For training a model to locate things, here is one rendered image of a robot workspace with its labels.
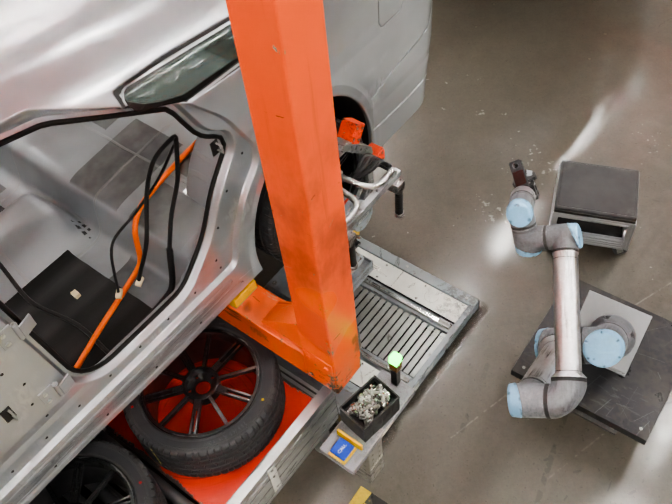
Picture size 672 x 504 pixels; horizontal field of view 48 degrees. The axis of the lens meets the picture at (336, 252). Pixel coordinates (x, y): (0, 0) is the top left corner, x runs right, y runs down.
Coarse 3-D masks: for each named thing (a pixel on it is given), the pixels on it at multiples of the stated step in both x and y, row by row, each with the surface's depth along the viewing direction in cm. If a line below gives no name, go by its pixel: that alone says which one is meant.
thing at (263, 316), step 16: (256, 304) 311; (272, 304) 310; (288, 304) 302; (240, 320) 313; (256, 320) 306; (272, 320) 298; (288, 320) 291; (256, 336) 314; (272, 336) 302; (288, 336) 297; (288, 352) 303; (304, 368) 304
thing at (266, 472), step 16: (320, 400) 314; (304, 416) 310; (320, 416) 318; (288, 432) 306; (304, 432) 311; (272, 448) 302; (288, 448) 305; (272, 464) 299; (256, 480) 294; (272, 480) 304; (240, 496) 291; (256, 496) 300
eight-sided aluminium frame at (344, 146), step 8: (344, 144) 302; (352, 144) 307; (360, 144) 314; (344, 152) 304; (352, 152) 310; (360, 152) 316; (368, 152) 321; (368, 176) 332; (360, 192) 343; (368, 192) 340
